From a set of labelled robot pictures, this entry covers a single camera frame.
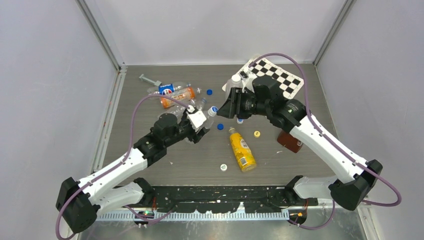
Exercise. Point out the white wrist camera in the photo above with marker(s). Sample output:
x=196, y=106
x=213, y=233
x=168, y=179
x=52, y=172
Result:
x=196, y=117
x=247, y=77

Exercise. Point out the brown wooden block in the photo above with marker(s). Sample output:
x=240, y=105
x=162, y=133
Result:
x=289, y=142

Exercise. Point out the white green cap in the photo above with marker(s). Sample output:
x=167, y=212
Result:
x=223, y=167

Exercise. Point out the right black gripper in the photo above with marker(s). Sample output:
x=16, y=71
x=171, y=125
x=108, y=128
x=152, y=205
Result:
x=229, y=109

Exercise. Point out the clear square labelled bottle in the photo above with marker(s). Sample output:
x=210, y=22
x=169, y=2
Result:
x=229, y=84

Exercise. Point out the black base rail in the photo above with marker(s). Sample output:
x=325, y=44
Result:
x=221, y=199

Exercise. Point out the white bottle cap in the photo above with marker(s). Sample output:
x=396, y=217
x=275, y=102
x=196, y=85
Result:
x=236, y=78

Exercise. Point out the yellow juice bottle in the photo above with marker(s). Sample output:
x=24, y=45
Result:
x=241, y=151

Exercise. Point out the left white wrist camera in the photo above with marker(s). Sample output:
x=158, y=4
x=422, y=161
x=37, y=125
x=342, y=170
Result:
x=196, y=117

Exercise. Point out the blue cap centre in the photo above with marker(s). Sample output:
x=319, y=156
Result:
x=220, y=126

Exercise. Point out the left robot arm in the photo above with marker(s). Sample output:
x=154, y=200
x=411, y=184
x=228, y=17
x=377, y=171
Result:
x=80, y=202

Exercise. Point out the orange drink bottle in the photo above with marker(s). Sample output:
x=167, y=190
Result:
x=185, y=94

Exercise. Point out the pepsi bottle rear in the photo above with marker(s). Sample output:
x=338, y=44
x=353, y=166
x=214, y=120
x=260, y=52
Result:
x=166, y=89

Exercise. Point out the yellow bottle cap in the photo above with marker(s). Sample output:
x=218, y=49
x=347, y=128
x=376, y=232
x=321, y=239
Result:
x=257, y=134

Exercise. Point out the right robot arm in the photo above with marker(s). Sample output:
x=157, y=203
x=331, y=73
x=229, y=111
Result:
x=354, y=176

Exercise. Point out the black white checkered mat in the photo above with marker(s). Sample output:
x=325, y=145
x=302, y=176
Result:
x=289, y=83

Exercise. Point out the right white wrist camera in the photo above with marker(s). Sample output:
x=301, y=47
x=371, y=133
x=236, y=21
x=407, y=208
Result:
x=247, y=77

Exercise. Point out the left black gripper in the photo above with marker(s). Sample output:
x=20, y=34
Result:
x=194, y=137

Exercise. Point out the grey metal t-bolt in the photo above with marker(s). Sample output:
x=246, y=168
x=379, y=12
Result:
x=157, y=83

